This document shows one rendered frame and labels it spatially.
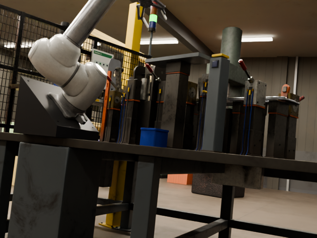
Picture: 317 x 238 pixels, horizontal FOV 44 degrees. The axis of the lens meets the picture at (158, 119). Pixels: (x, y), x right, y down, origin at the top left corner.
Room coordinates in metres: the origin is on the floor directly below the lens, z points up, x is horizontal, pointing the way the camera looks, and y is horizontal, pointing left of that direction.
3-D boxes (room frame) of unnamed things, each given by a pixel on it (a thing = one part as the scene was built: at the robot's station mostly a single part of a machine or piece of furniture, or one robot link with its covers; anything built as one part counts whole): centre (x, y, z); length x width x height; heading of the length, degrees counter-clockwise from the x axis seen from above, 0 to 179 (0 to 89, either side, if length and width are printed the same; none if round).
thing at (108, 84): (2.69, 0.37, 0.95); 0.03 x 0.01 x 0.50; 46
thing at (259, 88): (1.86, -0.44, 0.88); 0.12 x 0.07 x 0.36; 136
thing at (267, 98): (2.40, -0.16, 1.00); 1.38 x 0.22 x 0.02; 46
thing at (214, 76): (1.82, -0.26, 0.92); 0.08 x 0.08 x 0.44; 46
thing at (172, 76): (2.00, -0.07, 0.92); 0.10 x 0.08 x 0.45; 46
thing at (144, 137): (1.94, 0.01, 0.75); 0.11 x 0.10 x 0.09; 46
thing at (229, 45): (7.39, -1.24, 1.58); 1.03 x 0.86 x 3.16; 157
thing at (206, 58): (2.00, -0.07, 1.16); 0.37 x 0.14 x 0.02; 46
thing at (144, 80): (2.33, 0.07, 0.95); 0.18 x 0.13 x 0.49; 46
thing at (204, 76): (2.04, -0.26, 0.90); 0.13 x 0.08 x 0.41; 136
